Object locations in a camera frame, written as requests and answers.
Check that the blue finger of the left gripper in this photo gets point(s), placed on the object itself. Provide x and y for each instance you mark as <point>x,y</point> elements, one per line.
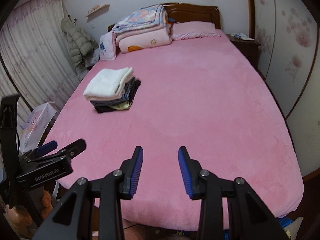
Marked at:
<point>74,149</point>
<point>41,151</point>

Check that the white fluffy cardigan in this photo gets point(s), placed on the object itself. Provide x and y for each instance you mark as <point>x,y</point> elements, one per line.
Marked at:
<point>108,84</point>

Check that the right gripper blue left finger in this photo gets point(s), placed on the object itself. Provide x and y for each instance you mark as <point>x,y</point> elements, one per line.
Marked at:
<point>121,184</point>

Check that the folded black garment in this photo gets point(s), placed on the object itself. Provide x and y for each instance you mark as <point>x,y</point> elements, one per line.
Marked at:
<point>103,109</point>

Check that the pink bed sheet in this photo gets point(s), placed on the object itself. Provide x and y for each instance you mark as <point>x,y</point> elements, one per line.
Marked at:
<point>202,94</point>

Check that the dark wooden nightstand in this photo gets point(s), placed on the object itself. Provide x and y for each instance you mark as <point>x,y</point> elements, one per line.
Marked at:
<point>250,49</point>

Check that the folded floral quilt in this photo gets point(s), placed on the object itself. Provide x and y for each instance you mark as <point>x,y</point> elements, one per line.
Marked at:
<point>141,21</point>

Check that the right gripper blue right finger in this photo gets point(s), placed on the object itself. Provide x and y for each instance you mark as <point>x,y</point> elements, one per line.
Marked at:
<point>205,186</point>

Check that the olive puffer jacket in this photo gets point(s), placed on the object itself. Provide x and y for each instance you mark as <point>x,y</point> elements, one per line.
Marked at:
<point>79,41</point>

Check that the dark wooden headboard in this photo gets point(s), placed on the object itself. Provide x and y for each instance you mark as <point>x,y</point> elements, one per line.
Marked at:
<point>183,12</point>

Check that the floral wardrobe door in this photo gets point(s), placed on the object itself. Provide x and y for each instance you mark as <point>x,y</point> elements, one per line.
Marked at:
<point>289,63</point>

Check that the items on nightstand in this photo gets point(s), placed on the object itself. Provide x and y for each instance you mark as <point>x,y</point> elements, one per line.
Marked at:
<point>241,36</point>

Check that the white pink cartoon pillow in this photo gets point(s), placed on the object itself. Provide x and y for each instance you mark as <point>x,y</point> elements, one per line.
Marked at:
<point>107,47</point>

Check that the wooden wall shelf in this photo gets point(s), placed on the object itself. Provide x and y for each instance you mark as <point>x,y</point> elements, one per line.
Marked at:
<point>95,9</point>

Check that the white curtain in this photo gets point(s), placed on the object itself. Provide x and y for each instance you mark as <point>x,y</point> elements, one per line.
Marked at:
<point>36,62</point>

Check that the folded light green garment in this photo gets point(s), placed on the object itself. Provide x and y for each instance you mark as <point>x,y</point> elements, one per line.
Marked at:
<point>122,106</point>

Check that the person left hand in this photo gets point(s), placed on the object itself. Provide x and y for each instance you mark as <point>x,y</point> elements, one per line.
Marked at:
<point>20,220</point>

